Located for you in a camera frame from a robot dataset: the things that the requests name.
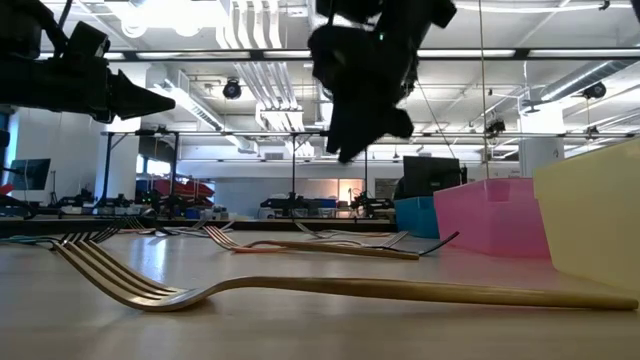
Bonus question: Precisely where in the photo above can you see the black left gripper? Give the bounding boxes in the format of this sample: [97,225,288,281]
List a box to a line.
[0,54,177,123]

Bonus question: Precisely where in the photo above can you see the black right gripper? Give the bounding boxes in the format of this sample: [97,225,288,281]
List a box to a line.
[306,18,432,164]

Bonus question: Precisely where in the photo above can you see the gold fork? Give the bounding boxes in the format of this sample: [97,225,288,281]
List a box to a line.
[203,224,420,262]
[52,241,640,314]

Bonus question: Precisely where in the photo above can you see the large black monitor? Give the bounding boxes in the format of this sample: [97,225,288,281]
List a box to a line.
[394,155,464,201]

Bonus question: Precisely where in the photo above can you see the blue plastic bin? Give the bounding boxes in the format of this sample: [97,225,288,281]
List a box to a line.
[393,195,441,240]

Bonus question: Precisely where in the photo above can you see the red storage bin shelf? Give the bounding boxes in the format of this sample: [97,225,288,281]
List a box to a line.
[135,178,216,207]

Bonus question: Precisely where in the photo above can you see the small dark monitor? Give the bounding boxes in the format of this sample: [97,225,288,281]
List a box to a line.
[7,158,52,192]

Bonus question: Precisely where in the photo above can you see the white ceiling pipes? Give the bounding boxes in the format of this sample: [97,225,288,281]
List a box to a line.
[214,0,306,134]

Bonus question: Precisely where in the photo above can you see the pink plastic bin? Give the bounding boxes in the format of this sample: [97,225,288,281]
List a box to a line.
[432,177,551,260]

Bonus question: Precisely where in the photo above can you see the yellow plastic bin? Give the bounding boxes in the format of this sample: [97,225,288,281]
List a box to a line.
[532,137,640,294]

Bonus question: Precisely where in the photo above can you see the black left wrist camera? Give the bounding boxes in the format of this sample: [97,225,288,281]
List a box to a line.
[67,22,112,60]

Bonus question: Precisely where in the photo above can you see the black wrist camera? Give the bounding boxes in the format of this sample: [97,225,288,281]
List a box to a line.
[428,0,459,30]
[67,22,112,60]

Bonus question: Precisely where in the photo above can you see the black neighbouring station frame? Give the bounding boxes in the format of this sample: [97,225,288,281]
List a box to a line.
[99,129,371,214]

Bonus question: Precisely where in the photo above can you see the black aluminium table frame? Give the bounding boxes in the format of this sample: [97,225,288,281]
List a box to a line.
[0,218,399,237]

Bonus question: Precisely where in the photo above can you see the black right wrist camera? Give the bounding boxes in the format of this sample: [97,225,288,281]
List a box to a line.
[428,0,459,30]

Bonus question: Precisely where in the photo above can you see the slanted silver ventilation duct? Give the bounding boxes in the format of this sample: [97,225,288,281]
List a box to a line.
[537,59,640,104]

